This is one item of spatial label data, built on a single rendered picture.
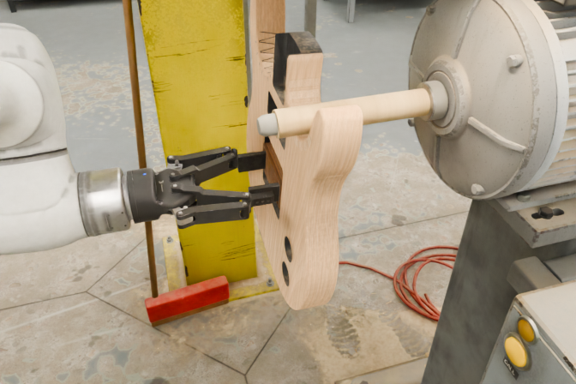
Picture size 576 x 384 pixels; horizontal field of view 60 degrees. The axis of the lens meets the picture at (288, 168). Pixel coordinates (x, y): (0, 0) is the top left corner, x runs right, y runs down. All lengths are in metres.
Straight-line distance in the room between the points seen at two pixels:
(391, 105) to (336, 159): 0.09
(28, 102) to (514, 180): 0.55
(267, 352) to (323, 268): 1.21
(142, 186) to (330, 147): 0.29
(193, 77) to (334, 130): 1.00
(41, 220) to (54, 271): 1.59
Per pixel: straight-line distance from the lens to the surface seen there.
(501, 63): 0.56
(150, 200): 0.70
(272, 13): 0.75
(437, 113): 0.60
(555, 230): 0.69
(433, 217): 2.41
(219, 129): 1.56
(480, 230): 0.91
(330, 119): 0.51
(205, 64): 1.46
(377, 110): 0.57
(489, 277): 0.93
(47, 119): 0.68
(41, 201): 0.70
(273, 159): 0.74
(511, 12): 0.56
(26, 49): 0.70
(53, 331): 2.07
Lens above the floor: 1.53
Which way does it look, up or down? 36 degrees down
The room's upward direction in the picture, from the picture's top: straight up
